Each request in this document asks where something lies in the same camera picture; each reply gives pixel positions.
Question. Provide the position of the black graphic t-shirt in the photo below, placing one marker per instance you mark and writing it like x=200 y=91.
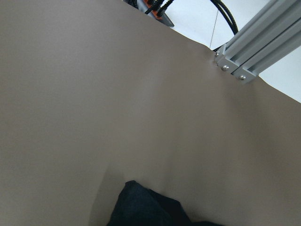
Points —
x=140 y=206

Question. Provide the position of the grey orange power strip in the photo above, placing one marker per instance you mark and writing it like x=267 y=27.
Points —
x=153 y=8

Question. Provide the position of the aluminium profile post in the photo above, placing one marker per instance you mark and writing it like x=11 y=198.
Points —
x=273 y=33

